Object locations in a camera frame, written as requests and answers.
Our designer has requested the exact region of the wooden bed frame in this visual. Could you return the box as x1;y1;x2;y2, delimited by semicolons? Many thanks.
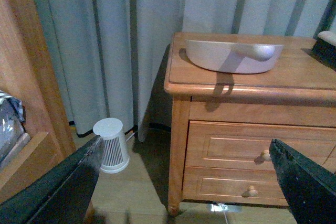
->
1;0;75;201

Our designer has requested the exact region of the lower drawer knob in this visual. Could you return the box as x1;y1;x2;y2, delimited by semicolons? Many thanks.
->
247;186;258;197

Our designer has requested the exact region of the beige plastic dustpan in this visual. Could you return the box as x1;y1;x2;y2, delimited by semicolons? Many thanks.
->
186;39;284;74

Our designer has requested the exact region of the white power strip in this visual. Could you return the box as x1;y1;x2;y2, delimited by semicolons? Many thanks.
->
208;203;243;212

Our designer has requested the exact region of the white cylindrical air purifier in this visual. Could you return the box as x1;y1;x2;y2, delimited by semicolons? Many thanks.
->
93;118;130;174

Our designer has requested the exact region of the drawer knob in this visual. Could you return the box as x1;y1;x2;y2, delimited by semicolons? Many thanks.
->
260;150;271;161
247;186;258;197

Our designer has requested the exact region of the checkered bedding cloth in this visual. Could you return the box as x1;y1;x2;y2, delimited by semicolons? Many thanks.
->
1;91;25;163

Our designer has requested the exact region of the wooden nightstand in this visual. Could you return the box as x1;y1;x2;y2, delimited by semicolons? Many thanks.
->
164;32;335;216

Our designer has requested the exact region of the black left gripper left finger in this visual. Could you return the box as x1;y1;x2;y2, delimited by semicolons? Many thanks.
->
1;136;104;223

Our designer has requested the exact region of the upper drawer knob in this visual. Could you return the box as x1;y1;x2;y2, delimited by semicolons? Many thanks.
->
260;150;271;161

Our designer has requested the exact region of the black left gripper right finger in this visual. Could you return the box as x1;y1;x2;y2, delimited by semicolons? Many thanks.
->
269;139;335;223

